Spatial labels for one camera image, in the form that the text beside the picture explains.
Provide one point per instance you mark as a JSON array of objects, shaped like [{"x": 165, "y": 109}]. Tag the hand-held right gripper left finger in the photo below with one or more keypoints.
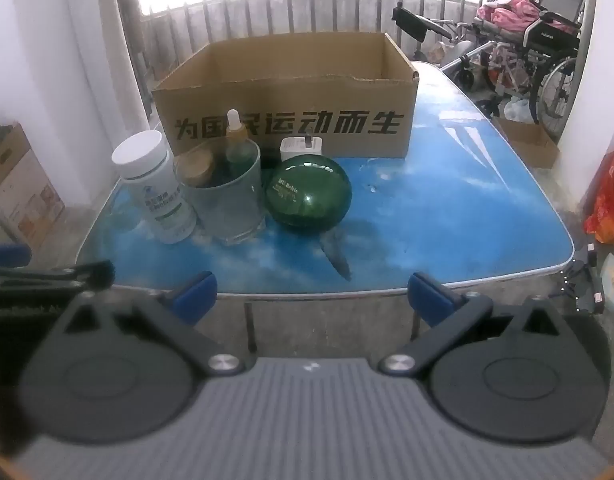
[{"x": 194, "y": 294}]

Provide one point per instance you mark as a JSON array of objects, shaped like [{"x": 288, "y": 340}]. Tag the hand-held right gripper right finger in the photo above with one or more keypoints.
[{"x": 429, "y": 300}]

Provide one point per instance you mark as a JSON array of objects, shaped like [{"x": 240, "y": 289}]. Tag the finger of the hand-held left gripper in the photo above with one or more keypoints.
[
  {"x": 7, "y": 255},
  {"x": 52, "y": 276}
]

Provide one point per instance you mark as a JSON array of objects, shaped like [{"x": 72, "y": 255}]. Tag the clear glass cup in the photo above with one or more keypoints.
[{"x": 227, "y": 210}]

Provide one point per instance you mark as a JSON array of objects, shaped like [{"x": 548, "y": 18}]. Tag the white plastic bottle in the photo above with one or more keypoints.
[{"x": 157, "y": 200}]

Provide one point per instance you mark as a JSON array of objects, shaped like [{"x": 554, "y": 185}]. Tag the green round jar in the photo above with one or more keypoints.
[{"x": 312, "y": 195}]

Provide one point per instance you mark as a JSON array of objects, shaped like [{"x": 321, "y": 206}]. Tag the amber dropper bottle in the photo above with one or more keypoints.
[{"x": 235, "y": 135}]

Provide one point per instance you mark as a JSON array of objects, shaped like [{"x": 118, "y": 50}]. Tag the white charger plug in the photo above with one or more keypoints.
[{"x": 299, "y": 149}]

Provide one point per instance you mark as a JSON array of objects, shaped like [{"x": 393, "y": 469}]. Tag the large cardboard box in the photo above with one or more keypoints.
[{"x": 337, "y": 105}]

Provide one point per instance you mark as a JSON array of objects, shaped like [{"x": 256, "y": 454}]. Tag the metal table leg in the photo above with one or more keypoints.
[
  {"x": 415, "y": 322},
  {"x": 250, "y": 325}
]

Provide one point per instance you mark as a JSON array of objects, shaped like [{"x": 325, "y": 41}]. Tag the printed cardboard box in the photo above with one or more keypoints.
[{"x": 22, "y": 195}]

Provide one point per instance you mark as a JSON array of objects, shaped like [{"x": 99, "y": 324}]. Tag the small jar with wooden lid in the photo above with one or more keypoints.
[{"x": 197, "y": 167}]

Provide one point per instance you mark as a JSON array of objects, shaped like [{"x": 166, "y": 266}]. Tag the black power strip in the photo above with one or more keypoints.
[{"x": 587, "y": 290}]

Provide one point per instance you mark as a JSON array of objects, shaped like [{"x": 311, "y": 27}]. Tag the small brown cardboard box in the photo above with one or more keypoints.
[{"x": 529, "y": 145}]

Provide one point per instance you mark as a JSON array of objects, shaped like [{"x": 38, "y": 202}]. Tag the red plastic bag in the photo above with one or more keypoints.
[{"x": 609, "y": 205}]

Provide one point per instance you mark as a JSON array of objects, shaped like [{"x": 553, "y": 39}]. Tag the white plastic bag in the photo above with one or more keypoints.
[{"x": 517, "y": 109}]

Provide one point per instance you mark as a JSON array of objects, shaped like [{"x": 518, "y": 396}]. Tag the dark folded board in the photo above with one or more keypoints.
[{"x": 129, "y": 35}]

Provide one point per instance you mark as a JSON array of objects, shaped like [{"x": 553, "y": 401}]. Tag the black wheelchair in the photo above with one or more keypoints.
[{"x": 547, "y": 60}]

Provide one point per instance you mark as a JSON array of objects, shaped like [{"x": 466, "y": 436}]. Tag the pink clothes pile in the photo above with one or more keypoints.
[{"x": 507, "y": 12}]

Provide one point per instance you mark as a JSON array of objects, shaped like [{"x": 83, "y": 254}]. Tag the metal balcony railing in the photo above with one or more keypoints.
[{"x": 313, "y": 10}]

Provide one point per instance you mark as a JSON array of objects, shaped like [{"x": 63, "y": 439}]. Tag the silver frame with black pad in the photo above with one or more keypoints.
[{"x": 412, "y": 22}]

